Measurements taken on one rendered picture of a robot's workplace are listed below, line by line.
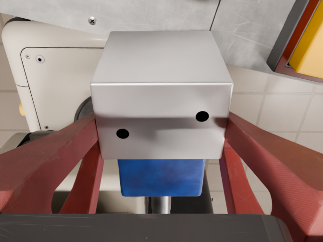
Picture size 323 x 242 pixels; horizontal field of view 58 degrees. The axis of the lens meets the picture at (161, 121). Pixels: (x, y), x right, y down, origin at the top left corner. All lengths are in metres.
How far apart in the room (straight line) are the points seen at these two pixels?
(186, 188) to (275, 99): 1.18
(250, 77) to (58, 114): 0.74
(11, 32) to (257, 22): 0.74
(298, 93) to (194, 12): 1.11
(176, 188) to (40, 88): 0.82
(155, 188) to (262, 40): 0.18
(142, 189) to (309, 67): 0.17
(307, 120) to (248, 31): 1.19
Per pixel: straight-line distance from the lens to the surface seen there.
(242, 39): 0.28
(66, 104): 0.95
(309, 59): 0.26
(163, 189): 0.15
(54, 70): 0.90
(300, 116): 1.42
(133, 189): 0.16
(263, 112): 1.34
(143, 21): 0.26
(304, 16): 0.27
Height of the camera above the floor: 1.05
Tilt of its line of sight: 55 degrees down
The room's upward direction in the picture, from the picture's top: 179 degrees clockwise
